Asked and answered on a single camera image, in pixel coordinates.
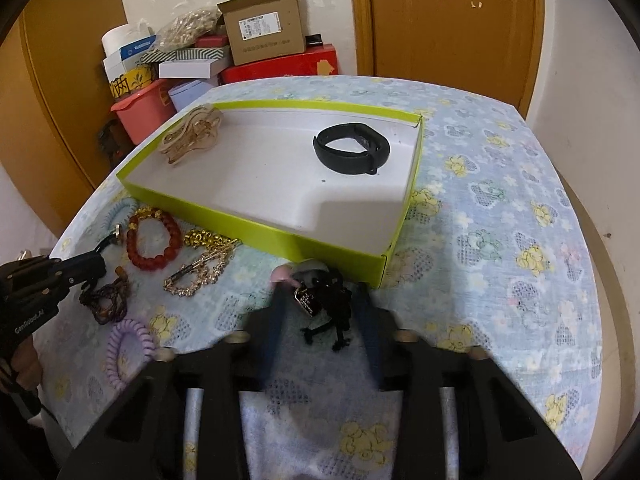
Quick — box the floral tablecloth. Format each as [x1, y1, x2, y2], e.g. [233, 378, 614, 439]
[47, 75, 603, 480]

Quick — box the gold bead bracelet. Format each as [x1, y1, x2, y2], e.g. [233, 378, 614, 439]
[184, 229, 226, 250]

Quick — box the person's left hand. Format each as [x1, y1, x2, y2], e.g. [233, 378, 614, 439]
[12, 335, 40, 392]

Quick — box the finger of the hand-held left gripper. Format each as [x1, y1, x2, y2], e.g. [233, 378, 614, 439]
[52, 251, 107, 288]

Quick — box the white flat box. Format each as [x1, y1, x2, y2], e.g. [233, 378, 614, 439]
[158, 56, 232, 80]

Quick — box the yellow patterned box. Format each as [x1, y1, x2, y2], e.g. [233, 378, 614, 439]
[109, 64, 153, 101]

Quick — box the gold chain bracelet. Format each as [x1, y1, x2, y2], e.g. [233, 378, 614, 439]
[164, 237, 243, 298]

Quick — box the black cord pendant necklace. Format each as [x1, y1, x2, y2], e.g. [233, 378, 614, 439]
[94, 222, 126, 257]

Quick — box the white and blue box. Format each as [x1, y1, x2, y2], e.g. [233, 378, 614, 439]
[103, 35, 158, 83]

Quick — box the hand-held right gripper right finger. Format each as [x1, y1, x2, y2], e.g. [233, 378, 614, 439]
[350, 280, 583, 480]

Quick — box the black fitness band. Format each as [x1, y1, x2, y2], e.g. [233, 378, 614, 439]
[312, 123, 392, 176]

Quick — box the white paper roll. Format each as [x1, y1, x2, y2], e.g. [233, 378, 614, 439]
[101, 24, 151, 56]

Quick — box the purple spiral hair tie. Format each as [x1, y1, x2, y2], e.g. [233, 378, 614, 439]
[107, 318, 157, 391]

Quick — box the wooden door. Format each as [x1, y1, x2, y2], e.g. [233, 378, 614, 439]
[347, 0, 546, 118]

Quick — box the dark brown bag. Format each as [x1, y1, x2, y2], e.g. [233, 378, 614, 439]
[96, 120, 136, 161]

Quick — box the lavender round container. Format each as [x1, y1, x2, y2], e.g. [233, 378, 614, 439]
[168, 79, 218, 113]

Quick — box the brown braided bracelet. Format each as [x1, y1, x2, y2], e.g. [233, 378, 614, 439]
[79, 275, 130, 325]

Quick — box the clear bag of nuts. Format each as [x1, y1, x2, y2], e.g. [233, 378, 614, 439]
[155, 7, 224, 53]

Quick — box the gold hair claw clip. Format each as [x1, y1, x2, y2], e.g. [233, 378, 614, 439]
[159, 105, 223, 167]

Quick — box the blue spiral hair tie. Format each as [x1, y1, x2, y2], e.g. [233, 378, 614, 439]
[97, 199, 138, 233]

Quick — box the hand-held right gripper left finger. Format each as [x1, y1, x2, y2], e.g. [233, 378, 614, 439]
[56, 267, 288, 480]

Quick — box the green cardboard tray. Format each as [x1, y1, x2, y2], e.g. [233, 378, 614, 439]
[116, 100, 425, 290]

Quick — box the wooden wardrobe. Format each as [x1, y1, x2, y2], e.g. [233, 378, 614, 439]
[0, 0, 128, 236]

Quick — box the green striped box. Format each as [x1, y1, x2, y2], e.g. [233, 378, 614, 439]
[140, 46, 231, 65]

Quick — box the open cardboard box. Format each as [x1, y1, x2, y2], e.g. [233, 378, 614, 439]
[216, 0, 307, 67]

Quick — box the red gift box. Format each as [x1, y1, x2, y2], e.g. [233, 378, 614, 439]
[219, 43, 340, 86]

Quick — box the black keychain with pompom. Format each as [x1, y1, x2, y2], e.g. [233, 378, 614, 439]
[270, 259, 357, 353]

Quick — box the pink plastic bin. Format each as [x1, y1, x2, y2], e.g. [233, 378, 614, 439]
[110, 79, 177, 146]

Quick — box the red bead bracelet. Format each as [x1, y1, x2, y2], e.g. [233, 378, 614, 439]
[125, 206, 182, 272]

